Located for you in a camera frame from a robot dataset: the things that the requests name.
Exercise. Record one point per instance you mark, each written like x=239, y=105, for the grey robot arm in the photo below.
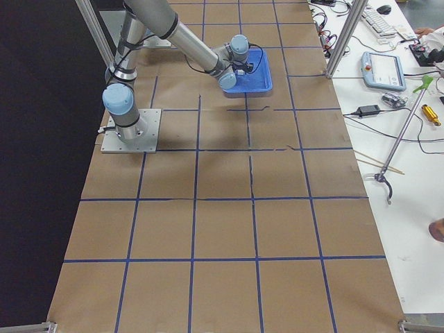
x=155, y=24

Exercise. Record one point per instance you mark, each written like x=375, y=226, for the yellow metal cylinder tool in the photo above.
x=430, y=115

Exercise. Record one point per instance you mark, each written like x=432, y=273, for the blue plastic tray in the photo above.
x=259, y=81

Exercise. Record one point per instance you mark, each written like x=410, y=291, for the blue teach pendant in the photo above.
x=381, y=71

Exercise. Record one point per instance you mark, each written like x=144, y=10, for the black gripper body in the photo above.
x=248, y=66

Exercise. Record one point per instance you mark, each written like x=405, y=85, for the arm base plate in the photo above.
x=154, y=42
x=139, y=138

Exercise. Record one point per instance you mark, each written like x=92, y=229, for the black power adapter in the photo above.
x=368, y=110

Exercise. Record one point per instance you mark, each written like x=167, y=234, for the aluminium frame post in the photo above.
x=346, y=33
x=97, y=29

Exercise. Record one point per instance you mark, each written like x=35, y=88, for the black computer mouse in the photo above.
x=384, y=10

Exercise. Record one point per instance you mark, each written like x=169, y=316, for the wooden chopstick pair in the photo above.
x=366, y=159

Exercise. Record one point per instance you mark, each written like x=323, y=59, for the aluminium frame post right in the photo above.
x=97, y=29

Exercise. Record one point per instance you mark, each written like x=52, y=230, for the white computer keyboard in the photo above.
x=376, y=24

